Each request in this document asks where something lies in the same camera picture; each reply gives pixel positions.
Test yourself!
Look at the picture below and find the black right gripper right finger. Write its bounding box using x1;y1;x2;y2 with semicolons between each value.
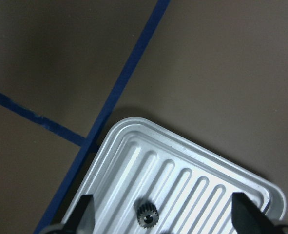
231;192;273;234

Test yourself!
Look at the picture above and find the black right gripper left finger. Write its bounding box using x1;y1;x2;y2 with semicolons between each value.
60;195;96;234

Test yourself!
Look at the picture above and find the small black bearing gear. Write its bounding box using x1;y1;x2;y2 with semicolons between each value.
136;203;159;229

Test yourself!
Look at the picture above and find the ribbed aluminium tray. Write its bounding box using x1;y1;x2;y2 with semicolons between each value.
62;117;287;234

